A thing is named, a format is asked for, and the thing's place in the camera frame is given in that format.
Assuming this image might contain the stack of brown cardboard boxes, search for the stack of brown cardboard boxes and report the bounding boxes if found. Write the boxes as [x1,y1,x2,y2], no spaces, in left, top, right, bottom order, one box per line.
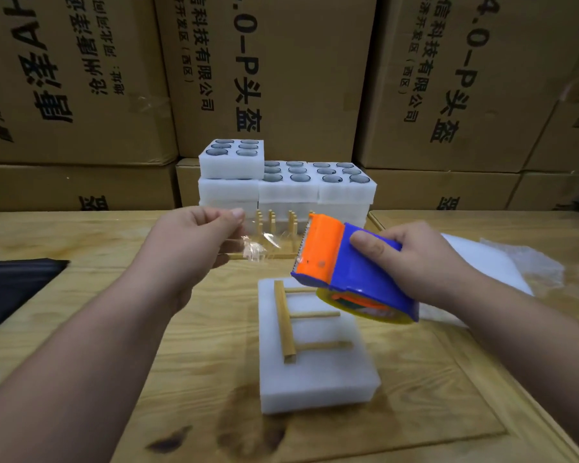
[0,0,579,213]

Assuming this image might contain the pile of white foam sheets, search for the pile of white foam sheets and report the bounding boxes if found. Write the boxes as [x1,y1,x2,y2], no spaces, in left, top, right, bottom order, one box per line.
[419,233,535,329]

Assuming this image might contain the person's left hand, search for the person's left hand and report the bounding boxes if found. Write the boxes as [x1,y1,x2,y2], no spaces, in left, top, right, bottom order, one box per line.
[135,205,247,314]

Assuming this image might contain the person's left forearm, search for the person's left forearm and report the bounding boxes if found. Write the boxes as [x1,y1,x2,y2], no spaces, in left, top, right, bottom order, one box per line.
[0,275,189,463]

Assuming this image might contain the person's right hand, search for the person's right hand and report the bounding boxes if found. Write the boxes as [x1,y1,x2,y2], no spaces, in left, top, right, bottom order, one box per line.
[349,221,484,319]

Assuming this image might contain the black plastic bags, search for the black plastic bags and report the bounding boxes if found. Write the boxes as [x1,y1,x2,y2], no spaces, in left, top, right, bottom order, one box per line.
[0,257,71,341]

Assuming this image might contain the clear plastic wrap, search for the clear plastic wrap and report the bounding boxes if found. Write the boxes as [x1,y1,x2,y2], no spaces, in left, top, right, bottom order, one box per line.
[482,236,567,290]

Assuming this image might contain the row of wooden peg racks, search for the row of wooden peg racks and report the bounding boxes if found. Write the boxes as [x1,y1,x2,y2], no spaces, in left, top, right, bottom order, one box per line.
[226,209,315,261]

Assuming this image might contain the wooden peg rack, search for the wooden peg rack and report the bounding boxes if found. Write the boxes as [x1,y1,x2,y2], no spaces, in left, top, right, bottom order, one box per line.
[273,279,353,361]

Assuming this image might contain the person's right forearm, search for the person's right forearm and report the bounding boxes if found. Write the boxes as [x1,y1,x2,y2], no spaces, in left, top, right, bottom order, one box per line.
[454,269,579,463]

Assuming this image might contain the orange and blue tape dispenser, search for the orange and blue tape dispenser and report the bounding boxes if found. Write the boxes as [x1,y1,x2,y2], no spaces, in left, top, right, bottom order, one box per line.
[290,213,419,325]

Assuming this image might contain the stack of white foam trays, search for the stack of white foam trays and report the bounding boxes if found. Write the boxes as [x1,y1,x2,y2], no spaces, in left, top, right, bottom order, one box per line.
[198,138,378,228]

